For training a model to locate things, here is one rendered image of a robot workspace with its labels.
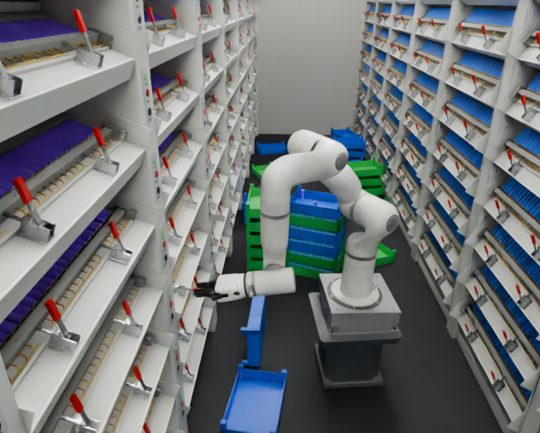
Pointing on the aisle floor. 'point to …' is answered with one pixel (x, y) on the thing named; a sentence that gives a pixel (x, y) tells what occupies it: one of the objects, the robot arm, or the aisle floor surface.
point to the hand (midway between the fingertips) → (202, 289)
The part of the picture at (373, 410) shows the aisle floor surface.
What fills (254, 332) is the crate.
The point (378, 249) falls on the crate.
